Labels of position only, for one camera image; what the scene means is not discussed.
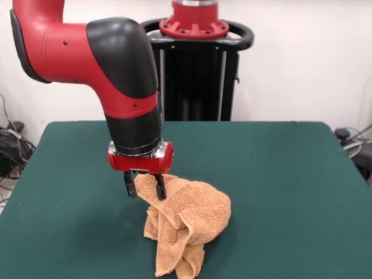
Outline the grey round stand base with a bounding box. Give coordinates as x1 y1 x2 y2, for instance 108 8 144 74
342 138 363 160

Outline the orange terry towel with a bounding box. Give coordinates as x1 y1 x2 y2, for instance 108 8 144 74
134 173 233 279

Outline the black cable tangle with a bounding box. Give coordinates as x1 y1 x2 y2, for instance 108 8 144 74
0 92 37 204

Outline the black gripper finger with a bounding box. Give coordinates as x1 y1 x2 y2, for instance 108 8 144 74
153 173 168 201
123 171 138 199

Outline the dark green table cloth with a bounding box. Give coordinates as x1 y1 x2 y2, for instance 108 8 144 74
0 120 372 279

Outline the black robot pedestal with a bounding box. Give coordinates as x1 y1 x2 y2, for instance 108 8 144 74
141 19 255 122

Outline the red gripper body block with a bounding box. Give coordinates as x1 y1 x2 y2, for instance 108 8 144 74
107 141 175 175

